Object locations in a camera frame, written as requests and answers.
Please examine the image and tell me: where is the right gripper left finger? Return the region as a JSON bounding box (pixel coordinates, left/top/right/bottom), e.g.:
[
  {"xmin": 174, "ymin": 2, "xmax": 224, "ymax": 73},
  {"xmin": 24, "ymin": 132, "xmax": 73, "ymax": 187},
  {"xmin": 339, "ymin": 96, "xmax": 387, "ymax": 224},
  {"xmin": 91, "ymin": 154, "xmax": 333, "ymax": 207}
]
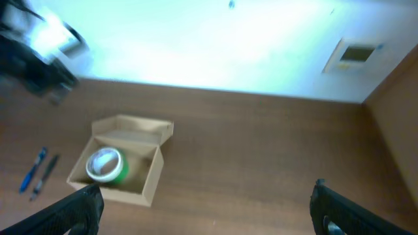
[{"xmin": 1, "ymin": 183, "xmax": 104, "ymax": 235}]

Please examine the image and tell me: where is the white masking tape roll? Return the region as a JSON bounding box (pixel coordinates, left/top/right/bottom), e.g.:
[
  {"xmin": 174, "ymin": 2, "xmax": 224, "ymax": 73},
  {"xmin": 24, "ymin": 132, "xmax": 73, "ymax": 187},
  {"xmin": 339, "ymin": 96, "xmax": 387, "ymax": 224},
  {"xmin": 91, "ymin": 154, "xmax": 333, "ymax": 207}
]
[{"xmin": 86, "ymin": 147, "xmax": 121, "ymax": 183}]

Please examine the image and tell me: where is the green tape roll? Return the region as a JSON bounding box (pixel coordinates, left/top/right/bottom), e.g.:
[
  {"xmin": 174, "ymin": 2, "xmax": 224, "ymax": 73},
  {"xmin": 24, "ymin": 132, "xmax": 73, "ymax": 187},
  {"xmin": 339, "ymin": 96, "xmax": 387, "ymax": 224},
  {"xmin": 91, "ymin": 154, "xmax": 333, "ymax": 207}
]
[{"xmin": 109, "ymin": 148, "xmax": 129, "ymax": 185}]

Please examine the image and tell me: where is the blue pen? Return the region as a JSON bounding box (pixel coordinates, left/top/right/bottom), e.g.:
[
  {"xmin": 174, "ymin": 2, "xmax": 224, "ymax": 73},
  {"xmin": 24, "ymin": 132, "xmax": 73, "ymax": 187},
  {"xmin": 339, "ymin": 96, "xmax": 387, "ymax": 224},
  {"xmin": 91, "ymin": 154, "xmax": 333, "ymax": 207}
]
[{"xmin": 19, "ymin": 147, "xmax": 48, "ymax": 194}]

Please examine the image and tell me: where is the open cardboard box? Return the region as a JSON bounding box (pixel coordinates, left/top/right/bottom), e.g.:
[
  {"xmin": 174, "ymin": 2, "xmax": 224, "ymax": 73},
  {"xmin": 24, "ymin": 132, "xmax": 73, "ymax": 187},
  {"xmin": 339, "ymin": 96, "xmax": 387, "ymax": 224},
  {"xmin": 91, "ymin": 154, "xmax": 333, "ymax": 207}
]
[{"xmin": 67, "ymin": 114, "xmax": 174, "ymax": 207}]

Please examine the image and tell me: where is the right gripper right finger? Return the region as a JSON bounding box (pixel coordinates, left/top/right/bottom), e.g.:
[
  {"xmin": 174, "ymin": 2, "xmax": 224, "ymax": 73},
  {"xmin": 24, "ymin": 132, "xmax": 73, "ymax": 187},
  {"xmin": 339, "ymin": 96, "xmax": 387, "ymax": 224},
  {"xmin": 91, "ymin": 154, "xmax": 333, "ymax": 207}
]
[{"xmin": 310, "ymin": 179, "xmax": 413, "ymax": 235}]

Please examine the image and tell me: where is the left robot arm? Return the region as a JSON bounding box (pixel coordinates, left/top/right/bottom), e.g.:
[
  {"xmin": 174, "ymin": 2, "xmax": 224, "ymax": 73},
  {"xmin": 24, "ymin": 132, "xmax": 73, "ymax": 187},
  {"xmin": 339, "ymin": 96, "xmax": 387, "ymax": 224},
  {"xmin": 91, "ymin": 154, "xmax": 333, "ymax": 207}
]
[{"xmin": 1, "ymin": 0, "xmax": 88, "ymax": 105}]

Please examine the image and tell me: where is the black pen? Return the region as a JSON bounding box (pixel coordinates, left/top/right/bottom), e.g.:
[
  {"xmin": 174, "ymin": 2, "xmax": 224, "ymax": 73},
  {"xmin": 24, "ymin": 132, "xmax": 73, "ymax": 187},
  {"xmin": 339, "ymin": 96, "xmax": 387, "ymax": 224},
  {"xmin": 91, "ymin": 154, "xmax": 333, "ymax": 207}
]
[{"xmin": 29, "ymin": 155, "xmax": 60, "ymax": 202}]

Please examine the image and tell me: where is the white wall outlet plate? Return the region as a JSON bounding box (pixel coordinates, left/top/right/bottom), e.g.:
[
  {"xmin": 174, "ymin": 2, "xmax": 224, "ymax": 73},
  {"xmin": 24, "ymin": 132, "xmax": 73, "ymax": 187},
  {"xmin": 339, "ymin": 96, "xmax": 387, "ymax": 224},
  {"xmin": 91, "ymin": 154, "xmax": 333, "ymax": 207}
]
[{"xmin": 322, "ymin": 37, "xmax": 385, "ymax": 75}]

